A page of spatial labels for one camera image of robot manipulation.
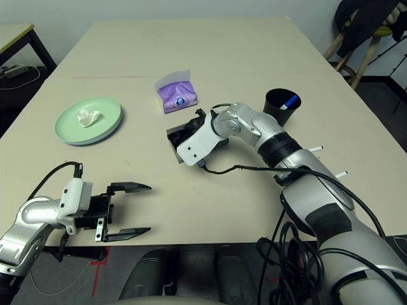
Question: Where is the grey robot left leg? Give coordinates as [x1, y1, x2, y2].
[119, 248, 177, 301]

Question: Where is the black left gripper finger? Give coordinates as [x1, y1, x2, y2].
[110, 181, 153, 194]
[104, 227, 152, 243]

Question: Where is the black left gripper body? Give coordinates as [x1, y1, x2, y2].
[78, 186, 115, 242]

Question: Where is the white tissue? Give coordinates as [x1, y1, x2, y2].
[77, 107, 103, 128]

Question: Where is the purple tissue pack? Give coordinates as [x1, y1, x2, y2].
[154, 69, 198, 115]

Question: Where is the grey robot torso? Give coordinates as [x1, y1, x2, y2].
[117, 297, 230, 305]

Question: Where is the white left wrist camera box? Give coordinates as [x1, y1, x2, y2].
[59, 177, 93, 236]

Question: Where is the grey robot right leg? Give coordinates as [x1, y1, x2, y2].
[214, 247, 258, 305]

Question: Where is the black cable bundle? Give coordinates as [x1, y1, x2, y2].
[256, 219, 328, 305]

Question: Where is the blue marker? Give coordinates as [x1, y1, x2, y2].
[279, 94, 300, 111]

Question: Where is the thin grey floor cable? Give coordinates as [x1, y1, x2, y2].
[31, 263, 93, 295]

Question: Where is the white coiled cable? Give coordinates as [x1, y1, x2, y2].
[0, 65, 41, 90]

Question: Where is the black cup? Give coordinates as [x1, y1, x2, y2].
[262, 88, 302, 126]

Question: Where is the black table foot bar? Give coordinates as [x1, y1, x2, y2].
[44, 246, 107, 263]

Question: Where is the light green plate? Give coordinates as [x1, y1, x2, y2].
[53, 96, 123, 144]

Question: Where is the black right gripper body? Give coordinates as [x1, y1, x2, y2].
[181, 109, 207, 140]

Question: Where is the black tripod stand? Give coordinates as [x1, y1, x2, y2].
[365, 41, 407, 114]

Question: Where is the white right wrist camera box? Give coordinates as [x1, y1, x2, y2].
[176, 112, 230, 167]

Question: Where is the light blue plate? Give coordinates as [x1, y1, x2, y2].
[59, 123, 123, 146]

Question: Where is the grey glasses case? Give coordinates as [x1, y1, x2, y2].
[165, 122, 230, 165]

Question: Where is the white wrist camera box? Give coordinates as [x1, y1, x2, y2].
[176, 112, 230, 167]
[59, 177, 93, 236]

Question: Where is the grey robot leg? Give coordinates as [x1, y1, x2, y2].
[214, 247, 258, 305]
[119, 248, 177, 301]

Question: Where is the beige side table black frame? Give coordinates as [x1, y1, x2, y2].
[0, 23, 58, 69]

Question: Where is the grey power strip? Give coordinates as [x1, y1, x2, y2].
[0, 64, 28, 79]

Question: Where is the wooden stool yellow-green seat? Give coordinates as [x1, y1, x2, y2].
[324, 18, 395, 90]

